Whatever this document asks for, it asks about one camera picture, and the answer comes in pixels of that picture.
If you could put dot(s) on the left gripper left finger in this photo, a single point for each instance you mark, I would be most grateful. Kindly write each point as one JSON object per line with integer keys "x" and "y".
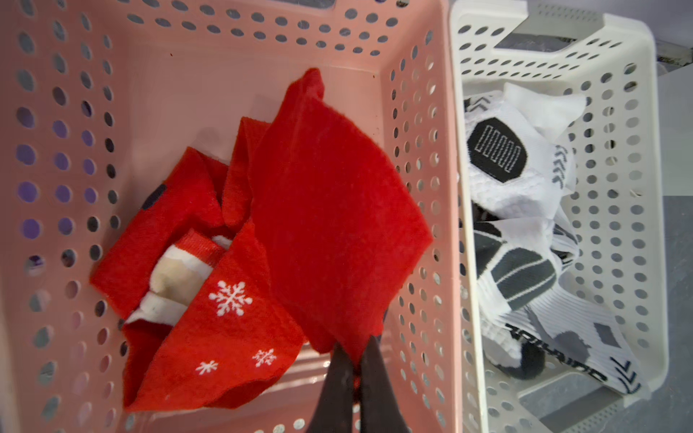
{"x": 334, "y": 412}

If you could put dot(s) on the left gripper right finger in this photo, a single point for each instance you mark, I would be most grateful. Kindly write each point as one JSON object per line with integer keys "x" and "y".
{"x": 380, "y": 412}

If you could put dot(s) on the red penguin sock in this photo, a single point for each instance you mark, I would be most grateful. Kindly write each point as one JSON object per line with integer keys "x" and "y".
{"x": 340, "y": 230}

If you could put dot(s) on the white sock grey bird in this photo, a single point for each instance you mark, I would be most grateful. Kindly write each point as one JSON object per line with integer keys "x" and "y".
{"x": 581, "y": 335}

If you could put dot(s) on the white sock grey toe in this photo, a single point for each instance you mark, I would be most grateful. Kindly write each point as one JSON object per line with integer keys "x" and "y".
{"x": 518, "y": 260}

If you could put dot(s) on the red fuzzy sock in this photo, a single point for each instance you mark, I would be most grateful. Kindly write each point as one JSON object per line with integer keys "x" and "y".
{"x": 190, "y": 198}

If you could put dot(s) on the white sock hexagon patch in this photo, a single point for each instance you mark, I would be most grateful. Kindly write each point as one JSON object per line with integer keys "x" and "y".
{"x": 514, "y": 171}

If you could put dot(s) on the red santa sock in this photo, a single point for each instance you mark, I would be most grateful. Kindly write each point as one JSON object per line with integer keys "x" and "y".
{"x": 232, "y": 343}
{"x": 178, "y": 277}

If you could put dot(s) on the white black striped sock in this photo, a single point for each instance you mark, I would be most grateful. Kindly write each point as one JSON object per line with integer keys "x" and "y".
{"x": 549, "y": 115}

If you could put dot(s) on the pink plastic basket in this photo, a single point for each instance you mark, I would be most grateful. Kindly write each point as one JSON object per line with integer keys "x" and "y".
{"x": 99, "y": 100}

